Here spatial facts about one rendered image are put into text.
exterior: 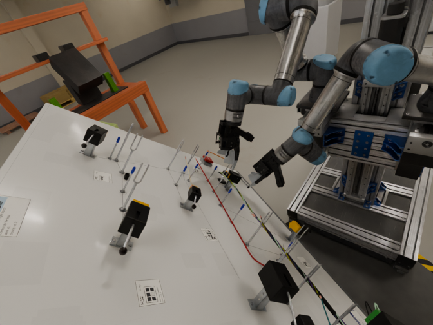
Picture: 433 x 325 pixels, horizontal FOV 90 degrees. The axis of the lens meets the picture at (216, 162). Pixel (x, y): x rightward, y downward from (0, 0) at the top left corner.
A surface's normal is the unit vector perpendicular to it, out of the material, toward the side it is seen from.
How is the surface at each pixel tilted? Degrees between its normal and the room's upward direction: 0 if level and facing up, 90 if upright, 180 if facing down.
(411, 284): 0
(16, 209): 49
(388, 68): 87
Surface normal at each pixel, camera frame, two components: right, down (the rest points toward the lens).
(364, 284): -0.25, -0.75
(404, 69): -0.10, 0.61
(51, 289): 0.51, -0.82
